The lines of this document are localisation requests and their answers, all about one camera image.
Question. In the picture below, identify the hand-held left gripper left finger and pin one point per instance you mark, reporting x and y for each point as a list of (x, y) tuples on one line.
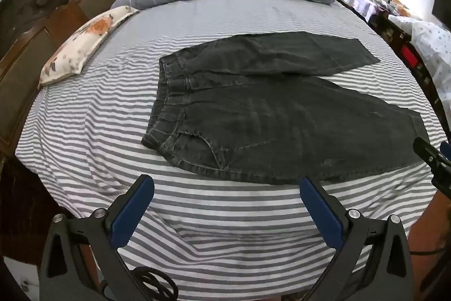
[(132, 213)]

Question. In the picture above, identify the floral pillow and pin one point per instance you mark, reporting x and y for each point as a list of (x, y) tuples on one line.
[(84, 40)]

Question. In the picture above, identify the black denim pants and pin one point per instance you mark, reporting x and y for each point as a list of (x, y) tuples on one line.
[(267, 121)]

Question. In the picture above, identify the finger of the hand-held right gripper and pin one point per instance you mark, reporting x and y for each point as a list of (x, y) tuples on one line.
[(428, 154)]

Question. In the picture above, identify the black wall television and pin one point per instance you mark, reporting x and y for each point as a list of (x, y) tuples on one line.
[(443, 3)]

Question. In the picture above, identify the dark wooden side furniture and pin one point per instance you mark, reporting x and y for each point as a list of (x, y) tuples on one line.
[(405, 47)]

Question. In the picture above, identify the carved wooden headboard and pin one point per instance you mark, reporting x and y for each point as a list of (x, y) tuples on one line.
[(42, 15)]

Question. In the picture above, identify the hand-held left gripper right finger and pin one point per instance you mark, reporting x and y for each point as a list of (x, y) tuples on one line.
[(322, 213)]

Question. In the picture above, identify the white dotted cloth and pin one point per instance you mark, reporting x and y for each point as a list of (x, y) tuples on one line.
[(433, 47)]

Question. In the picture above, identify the person's right forearm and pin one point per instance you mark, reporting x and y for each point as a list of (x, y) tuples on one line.
[(428, 223)]

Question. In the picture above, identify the grey white striped bed sheet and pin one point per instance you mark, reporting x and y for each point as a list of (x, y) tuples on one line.
[(105, 146)]

